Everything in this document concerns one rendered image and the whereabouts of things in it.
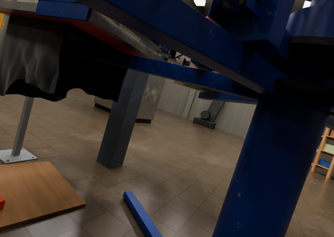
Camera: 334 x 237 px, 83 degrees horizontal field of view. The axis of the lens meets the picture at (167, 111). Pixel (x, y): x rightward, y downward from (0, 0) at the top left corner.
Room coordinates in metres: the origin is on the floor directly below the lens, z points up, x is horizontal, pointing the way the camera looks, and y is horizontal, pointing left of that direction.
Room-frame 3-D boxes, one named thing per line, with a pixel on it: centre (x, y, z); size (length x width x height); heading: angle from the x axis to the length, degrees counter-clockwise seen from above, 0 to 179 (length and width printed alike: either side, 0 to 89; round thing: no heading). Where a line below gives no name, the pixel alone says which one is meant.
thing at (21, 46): (0.91, 0.71, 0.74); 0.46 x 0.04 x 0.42; 65
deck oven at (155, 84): (4.94, 1.15, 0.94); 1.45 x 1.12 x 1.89; 62
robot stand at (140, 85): (1.81, 0.39, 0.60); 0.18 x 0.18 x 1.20; 62
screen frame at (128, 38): (1.08, 0.57, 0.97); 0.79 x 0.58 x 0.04; 65
